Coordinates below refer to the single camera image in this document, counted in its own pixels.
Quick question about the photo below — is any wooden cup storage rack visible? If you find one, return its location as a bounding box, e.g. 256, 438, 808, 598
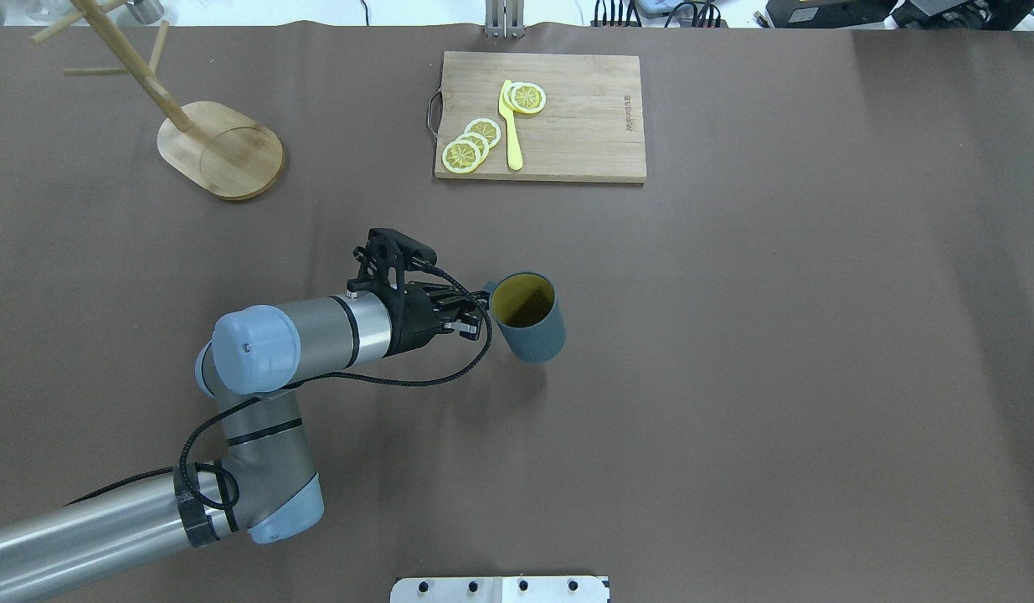
31, 1, 286, 202

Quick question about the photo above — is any lemon slice under knife tip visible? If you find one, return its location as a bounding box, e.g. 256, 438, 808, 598
501, 81, 547, 115

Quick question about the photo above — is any middle lemon slice of row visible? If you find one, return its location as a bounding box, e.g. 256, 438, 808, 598
456, 132, 491, 161

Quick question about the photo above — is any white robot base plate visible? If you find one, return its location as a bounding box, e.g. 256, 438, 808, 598
389, 575, 612, 602

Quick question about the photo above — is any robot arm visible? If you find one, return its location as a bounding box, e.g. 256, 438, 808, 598
0, 283, 489, 602

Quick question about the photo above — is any small metal weight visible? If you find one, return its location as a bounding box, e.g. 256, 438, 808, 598
126, 0, 165, 24

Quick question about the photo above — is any upper lemon slice of row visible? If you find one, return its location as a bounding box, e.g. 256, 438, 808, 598
464, 118, 501, 149

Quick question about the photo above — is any lemon slice of row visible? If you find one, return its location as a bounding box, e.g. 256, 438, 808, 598
456, 132, 491, 161
464, 118, 501, 149
440, 138, 483, 174

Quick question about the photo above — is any lower lemon slice of row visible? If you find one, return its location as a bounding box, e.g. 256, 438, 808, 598
440, 138, 483, 174

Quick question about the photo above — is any blue mug yellow inside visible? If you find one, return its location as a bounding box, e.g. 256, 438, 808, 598
483, 271, 567, 363

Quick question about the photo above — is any brown table mat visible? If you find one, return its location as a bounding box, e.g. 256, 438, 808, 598
0, 22, 1034, 602

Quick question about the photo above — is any aluminium frame post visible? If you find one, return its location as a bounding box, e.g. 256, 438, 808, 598
485, 0, 527, 39

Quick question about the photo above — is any yellow plastic knife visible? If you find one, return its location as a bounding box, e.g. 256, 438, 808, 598
497, 80, 524, 172

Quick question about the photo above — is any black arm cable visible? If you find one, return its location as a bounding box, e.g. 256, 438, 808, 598
64, 266, 494, 510

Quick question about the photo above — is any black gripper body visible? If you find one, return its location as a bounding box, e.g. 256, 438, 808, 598
386, 283, 450, 356

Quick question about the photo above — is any wooden cutting board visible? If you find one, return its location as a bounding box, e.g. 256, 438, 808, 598
434, 51, 647, 184

